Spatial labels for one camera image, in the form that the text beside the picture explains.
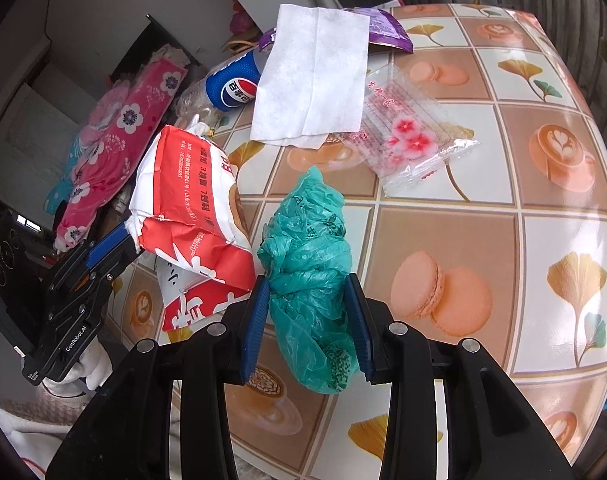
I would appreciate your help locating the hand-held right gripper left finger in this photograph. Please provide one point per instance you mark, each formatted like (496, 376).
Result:
(255, 325)

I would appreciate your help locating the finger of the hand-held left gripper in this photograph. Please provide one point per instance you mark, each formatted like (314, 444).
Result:
(108, 246)

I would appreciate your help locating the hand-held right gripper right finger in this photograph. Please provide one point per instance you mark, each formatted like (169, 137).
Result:
(359, 327)

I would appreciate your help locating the green plastic bag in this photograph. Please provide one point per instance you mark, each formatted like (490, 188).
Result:
(303, 260)

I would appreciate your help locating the red and white paper bag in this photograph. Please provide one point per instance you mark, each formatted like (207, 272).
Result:
(183, 200)

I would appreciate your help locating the blue label plastic bottle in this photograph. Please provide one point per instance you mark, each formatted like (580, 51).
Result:
(233, 85)

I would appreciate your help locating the purple noodle packet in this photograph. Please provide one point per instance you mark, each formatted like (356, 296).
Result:
(389, 31)

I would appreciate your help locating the person's left hand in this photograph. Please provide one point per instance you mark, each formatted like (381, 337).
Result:
(90, 367)

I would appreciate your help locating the black appliance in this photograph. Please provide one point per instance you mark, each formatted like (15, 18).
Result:
(8, 270)

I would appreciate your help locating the pink floral blanket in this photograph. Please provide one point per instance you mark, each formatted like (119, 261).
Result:
(118, 150)

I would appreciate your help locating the clear flower-printed plastic bag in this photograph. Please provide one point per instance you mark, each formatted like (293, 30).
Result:
(408, 130)

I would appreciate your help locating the white paper tissue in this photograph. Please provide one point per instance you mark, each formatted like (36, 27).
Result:
(308, 75)

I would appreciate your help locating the pink bag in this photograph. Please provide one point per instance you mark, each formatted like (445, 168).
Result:
(241, 22)

